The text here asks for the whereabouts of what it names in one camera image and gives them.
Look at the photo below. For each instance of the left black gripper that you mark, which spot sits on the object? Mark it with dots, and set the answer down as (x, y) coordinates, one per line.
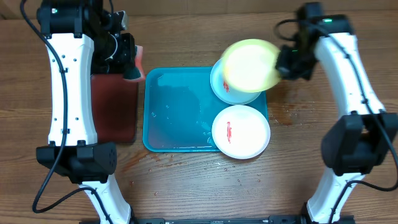
(125, 59)

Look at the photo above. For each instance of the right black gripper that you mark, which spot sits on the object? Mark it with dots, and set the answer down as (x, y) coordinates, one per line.
(284, 72)

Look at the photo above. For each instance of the orange green scrub sponge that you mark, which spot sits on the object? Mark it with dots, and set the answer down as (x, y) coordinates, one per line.
(135, 73)

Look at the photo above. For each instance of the yellow plate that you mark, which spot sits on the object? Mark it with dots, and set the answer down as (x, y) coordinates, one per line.
(249, 65)

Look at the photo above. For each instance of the white plate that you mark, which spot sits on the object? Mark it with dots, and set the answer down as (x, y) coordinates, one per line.
(241, 132)

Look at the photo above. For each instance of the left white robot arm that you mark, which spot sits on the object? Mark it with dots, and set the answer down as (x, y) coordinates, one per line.
(83, 39)

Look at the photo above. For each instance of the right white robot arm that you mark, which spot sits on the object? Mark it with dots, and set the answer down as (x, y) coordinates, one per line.
(364, 131)

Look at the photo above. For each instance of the dark red tray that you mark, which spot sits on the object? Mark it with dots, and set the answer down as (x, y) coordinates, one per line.
(114, 106)

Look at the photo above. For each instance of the teal plastic tray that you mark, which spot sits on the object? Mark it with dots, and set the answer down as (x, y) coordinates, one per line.
(179, 110)

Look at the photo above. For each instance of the light blue plate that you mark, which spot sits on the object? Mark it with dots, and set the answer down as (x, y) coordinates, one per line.
(226, 92)

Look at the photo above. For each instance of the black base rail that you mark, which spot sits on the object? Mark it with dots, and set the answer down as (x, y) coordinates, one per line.
(273, 219)

